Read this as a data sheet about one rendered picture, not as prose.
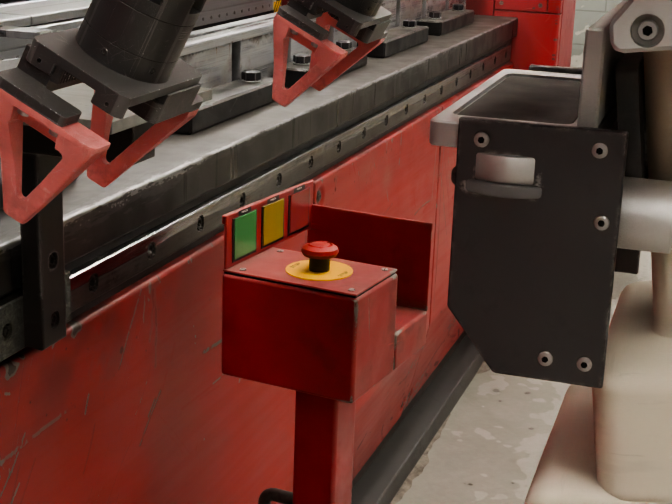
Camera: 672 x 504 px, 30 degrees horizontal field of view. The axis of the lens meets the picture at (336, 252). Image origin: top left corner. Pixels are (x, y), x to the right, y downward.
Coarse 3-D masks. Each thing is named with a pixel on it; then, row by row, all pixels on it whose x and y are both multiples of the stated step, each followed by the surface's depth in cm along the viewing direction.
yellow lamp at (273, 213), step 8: (280, 200) 141; (264, 208) 138; (272, 208) 139; (280, 208) 141; (264, 216) 138; (272, 216) 140; (280, 216) 141; (264, 224) 138; (272, 224) 140; (280, 224) 142; (264, 232) 138; (272, 232) 140; (280, 232) 142; (264, 240) 139; (272, 240) 140
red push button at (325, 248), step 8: (304, 248) 132; (312, 248) 131; (320, 248) 131; (328, 248) 132; (336, 248) 132; (312, 256) 131; (320, 256) 131; (328, 256) 131; (312, 264) 132; (320, 264) 132; (328, 264) 133; (320, 272) 132
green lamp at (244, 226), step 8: (240, 216) 133; (248, 216) 135; (240, 224) 133; (248, 224) 135; (240, 232) 134; (248, 232) 135; (240, 240) 134; (248, 240) 136; (240, 248) 134; (248, 248) 136; (240, 256) 134
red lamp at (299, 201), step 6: (300, 192) 145; (306, 192) 146; (294, 198) 144; (300, 198) 145; (306, 198) 147; (294, 204) 144; (300, 204) 145; (306, 204) 147; (294, 210) 144; (300, 210) 146; (306, 210) 147; (294, 216) 144; (300, 216) 146; (306, 216) 147; (294, 222) 145; (300, 222) 146; (306, 222) 148; (294, 228) 145
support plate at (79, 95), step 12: (84, 84) 110; (60, 96) 103; (72, 96) 104; (84, 96) 104; (204, 96) 109; (84, 108) 99; (84, 120) 94; (120, 120) 95; (132, 120) 97; (144, 120) 99
